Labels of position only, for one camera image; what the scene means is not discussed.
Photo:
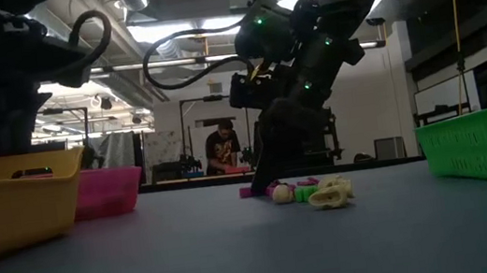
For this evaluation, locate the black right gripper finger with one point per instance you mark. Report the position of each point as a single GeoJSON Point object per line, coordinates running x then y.
{"type": "Point", "coordinates": [274, 151]}

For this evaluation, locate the cream skull decoration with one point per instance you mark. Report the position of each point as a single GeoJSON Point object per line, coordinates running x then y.
{"type": "Point", "coordinates": [327, 198]}
{"type": "Point", "coordinates": [339, 182]}
{"type": "Point", "coordinates": [282, 194]}

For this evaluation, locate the green bone decoration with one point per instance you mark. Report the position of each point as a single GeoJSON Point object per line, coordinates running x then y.
{"type": "Point", "coordinates": [306, 193]}

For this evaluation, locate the small black robot arm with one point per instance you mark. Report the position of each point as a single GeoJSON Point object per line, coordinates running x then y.
{"type": "Point", "coordinates": [190, 164]}
{"type": "Point", "coordinates": [246, 155]}

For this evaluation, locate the pink tray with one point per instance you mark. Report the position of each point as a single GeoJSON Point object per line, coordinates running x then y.
{"type": "Point", "coordinates": [236, 169]}

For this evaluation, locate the person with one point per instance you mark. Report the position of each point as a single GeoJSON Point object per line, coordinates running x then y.
{"type": "Point", "coordinates": [222, 151]}

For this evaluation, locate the black equipment cart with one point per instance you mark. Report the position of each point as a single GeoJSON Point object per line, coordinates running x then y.
{"type": "Point", "coordinates": [327, 144]}

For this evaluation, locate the orange rectangular plastic bin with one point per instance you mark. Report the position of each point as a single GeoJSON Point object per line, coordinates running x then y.
{"type": "Point", "coordinates": [8, 214]}

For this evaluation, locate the black round object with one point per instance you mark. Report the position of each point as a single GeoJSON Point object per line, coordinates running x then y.
{"type": "Point", "coordinates": [363, 158]}

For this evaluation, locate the grey waste bin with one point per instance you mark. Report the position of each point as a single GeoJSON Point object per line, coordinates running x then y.
{"type": "Point", "coordinates": [389, 148]}

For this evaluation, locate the grey cloth sheet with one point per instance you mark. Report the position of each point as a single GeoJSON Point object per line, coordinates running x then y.
{"type": "Point", "coordinates": [111, 149]}

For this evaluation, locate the pink round plastic bowl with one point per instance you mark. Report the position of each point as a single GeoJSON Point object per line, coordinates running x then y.
{"type": "Point", "coordinates": [109, 192]}

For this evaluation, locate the long ceiling light bar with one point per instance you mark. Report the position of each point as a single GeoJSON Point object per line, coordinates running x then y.
{"type": "Point", "coordinates": [144, 66]}

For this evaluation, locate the green slotted plastic basket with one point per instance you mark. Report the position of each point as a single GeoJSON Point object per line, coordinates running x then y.
{"type": "Point", "coordinates": [485, 147]}

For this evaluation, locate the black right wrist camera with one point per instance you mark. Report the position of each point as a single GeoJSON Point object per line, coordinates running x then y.
{"type": "Point", "coordinates": [262, 30]}

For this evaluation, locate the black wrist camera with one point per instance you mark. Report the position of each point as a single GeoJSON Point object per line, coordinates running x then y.
{"type": "Point", "coordinates": [262, 30]}
{"type": "Point", "coordinates": [62, 66]}

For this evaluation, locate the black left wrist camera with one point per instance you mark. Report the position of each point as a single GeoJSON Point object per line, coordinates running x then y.
{"type": "Point", "coordinates": [62, 66]}

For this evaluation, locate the black frame stand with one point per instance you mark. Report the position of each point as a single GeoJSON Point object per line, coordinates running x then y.
{"type": "Point", "coordinates": [212, 98]}
{"type": "Point", "coordinates": [87, 129]}

